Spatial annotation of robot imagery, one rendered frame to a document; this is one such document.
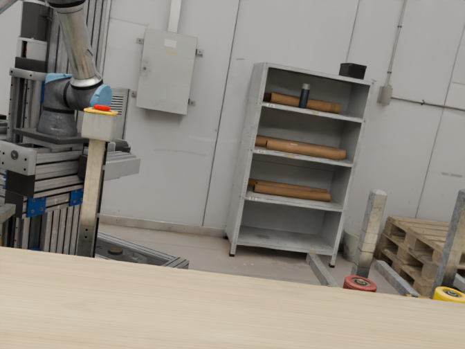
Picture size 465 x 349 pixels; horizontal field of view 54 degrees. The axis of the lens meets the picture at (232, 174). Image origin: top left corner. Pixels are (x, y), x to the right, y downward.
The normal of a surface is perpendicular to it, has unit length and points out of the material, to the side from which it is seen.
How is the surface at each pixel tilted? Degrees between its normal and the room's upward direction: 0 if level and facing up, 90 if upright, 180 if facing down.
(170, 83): 90
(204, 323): 0
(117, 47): 90
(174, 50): 90
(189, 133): 90
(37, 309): 0
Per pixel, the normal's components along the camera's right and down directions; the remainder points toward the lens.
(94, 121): 0.09, 0.20
